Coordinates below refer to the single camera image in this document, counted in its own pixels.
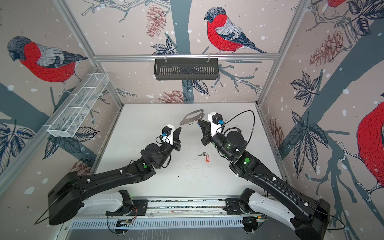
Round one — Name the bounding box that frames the silver metal carabiner keyring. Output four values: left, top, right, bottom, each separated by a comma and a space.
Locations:
180, 109, 205, 127

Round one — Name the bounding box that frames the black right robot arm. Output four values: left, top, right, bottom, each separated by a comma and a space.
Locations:
198, 120, 330, 240

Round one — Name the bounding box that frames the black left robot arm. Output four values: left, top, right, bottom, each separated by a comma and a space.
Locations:
48, 127, 182, 226

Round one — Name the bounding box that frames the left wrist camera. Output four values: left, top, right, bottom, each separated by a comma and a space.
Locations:
161, 124, 175, 146

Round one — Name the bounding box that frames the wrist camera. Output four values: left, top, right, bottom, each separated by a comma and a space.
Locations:
161, 124, 175, 146
208, 112, 224, 137

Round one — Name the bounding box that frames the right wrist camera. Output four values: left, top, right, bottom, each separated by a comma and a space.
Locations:
208, 112, 224, 137

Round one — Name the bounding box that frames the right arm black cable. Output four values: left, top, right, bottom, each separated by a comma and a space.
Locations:
223, 110, 256, 145

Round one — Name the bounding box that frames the black hanging wire basket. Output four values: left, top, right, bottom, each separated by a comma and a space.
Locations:
154, 58, 219, 81

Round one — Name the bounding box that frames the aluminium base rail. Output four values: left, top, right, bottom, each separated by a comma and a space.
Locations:
63, 198, 268, 234

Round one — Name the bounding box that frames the horizontal aluminium frame bar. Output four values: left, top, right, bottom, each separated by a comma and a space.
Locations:
94, 53, 280, 63

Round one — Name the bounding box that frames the white mesh wire shelf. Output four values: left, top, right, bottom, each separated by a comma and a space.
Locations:
48, 73, 110, 138

